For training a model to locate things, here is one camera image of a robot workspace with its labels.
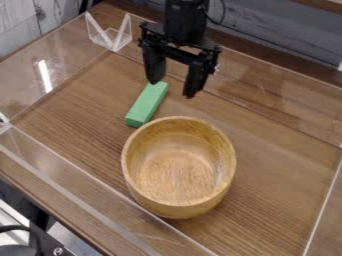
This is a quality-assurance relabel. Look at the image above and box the green rectangular block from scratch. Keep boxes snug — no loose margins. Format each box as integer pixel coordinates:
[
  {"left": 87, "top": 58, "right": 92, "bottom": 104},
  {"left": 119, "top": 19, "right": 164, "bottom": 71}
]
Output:
[{"left": 124, "top": 82, "right": 168, "bottom": 128}]

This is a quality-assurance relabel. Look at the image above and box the black metal bracket with screw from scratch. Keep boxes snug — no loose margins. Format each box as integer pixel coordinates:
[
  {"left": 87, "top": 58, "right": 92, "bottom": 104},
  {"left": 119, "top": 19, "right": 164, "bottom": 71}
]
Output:
[{"left": 28, "top": 222, "right": 75, "bottom": 256}]

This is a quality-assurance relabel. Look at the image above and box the clear acrylic corner bracket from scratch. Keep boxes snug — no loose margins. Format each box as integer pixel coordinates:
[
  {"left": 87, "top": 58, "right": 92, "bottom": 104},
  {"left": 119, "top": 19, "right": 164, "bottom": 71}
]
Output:
[{"left": 84, "top": 13, "right": 132, "bottom": 52}]

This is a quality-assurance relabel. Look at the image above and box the black cable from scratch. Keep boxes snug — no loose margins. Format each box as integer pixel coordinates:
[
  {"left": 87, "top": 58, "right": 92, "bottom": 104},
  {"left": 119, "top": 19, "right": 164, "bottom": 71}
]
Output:
[{"left": 0, "top": 225, "right": 45, "bottom": 256}]

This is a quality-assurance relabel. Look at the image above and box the brown wooden bowl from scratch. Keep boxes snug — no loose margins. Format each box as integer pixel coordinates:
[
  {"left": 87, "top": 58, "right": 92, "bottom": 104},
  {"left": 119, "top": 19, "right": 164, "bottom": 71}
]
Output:
[{"left": 122, "top": 116, "right": 236, "bottom": 219}]

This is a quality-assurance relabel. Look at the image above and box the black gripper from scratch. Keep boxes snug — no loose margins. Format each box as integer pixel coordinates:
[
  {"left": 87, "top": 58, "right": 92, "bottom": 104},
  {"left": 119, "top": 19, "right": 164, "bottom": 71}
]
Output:
[{"left": 139, "top": 0, "right": 222, "bottom": 98}]

